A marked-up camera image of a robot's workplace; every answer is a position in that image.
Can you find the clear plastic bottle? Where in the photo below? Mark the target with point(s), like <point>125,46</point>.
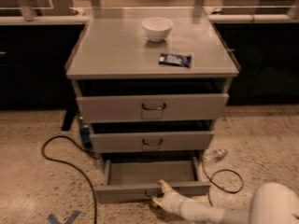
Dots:
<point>215,155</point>

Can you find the grey drawer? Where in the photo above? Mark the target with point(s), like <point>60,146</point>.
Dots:
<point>146,142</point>
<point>138,181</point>
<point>152,107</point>

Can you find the white ceramic bowl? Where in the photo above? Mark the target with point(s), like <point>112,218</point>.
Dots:
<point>157,28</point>

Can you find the grey bottom drawer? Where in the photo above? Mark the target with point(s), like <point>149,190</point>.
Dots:
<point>138,181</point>

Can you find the grey top drawer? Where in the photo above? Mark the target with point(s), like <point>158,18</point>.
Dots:
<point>152,107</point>

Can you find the grey drawer cabinet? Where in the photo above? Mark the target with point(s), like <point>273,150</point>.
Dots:
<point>116,58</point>

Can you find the blue power adapter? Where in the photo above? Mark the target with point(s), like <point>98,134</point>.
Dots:
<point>85,138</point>

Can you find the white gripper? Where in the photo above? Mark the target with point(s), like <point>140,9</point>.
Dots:
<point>172,200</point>

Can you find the dark blue snack packet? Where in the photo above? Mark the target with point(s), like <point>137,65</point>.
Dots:
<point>175,60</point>

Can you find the grey middle drawer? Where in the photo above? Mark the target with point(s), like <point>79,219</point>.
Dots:
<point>146,142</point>

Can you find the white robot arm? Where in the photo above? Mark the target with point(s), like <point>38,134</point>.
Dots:
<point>272,203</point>

